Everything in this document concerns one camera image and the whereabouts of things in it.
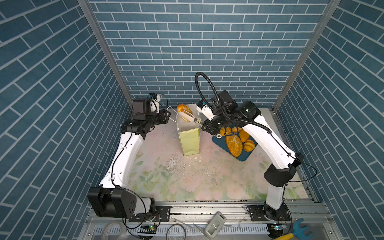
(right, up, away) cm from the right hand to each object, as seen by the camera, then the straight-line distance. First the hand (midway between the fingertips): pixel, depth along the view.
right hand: (201, 125), depth 70 cm
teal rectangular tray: (+13, -11, +31) cm, 35 cm away
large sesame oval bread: (+22, -13, +24) cm, 35 cm away
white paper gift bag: (-6, -5, +6) cm, 10 cm away
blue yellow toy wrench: (+44, -49, -2) cm, 66 cm away
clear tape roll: (-36, -48, -3) cm, 60 cm away
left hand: (-17, +6, +6) cm, 19 cm away
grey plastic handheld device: (+7, -48, 0) cm, 48 cm away
